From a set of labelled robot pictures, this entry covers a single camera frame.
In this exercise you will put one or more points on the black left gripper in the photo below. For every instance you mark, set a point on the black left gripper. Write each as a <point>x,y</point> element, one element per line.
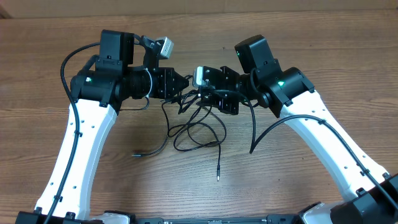
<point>165,91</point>

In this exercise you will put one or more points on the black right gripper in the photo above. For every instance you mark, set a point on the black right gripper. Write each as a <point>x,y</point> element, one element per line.
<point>226,106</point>

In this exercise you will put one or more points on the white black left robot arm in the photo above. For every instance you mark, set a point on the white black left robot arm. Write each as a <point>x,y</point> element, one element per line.
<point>126,66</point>

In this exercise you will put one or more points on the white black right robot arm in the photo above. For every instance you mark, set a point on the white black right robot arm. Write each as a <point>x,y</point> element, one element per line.
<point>368,191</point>

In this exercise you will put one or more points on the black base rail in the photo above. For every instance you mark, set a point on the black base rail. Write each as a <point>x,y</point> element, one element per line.
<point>214,220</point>

